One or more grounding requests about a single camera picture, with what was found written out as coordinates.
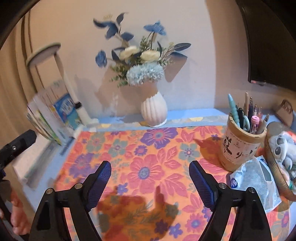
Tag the orange floral table mat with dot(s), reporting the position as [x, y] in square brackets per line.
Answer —
[150, 195]

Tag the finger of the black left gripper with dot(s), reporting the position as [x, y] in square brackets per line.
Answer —
[13, 149]

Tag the white ribbed vase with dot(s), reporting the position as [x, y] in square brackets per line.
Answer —
[153, 106]

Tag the brown small handbag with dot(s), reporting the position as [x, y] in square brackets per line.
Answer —
[284, 112]

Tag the beige pen holder cup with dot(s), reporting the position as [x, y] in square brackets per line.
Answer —
[242, 138]

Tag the round woven basket tray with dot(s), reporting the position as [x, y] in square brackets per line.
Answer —
[275, 128]

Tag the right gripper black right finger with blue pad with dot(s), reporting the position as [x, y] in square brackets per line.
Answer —
[250, 222]

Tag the blue white flower bouquet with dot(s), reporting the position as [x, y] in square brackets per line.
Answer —
[137, 65]

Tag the person's left hand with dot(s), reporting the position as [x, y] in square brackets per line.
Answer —
[19, 220]

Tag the grey big-eyed plush toy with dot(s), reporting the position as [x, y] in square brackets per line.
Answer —
[282, 148]

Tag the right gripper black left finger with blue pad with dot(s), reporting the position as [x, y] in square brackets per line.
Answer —
[50, 222]

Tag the black wall television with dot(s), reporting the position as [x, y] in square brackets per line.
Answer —
[270, 32]

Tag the blue tissue pack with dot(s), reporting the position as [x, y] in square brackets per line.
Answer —
[257, 174]

